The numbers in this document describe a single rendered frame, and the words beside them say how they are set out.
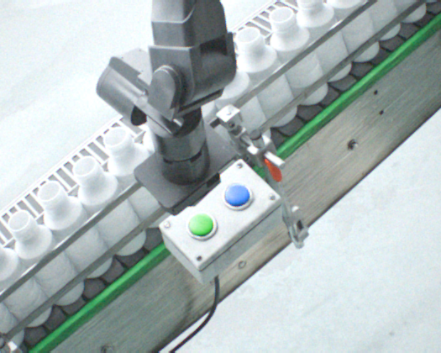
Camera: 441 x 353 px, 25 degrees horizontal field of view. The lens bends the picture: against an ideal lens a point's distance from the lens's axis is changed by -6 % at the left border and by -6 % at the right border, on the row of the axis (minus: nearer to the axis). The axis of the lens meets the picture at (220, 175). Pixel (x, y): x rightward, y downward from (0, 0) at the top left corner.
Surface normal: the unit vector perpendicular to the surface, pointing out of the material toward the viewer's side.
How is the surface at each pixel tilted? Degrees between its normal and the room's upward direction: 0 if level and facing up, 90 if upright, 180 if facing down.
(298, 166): 90
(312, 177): 90
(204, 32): 83
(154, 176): 20
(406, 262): 0
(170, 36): 64
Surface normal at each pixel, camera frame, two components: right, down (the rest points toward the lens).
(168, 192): -0.07, -0.46
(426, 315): -0.30, -0.65
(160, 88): -0.63, 0.36
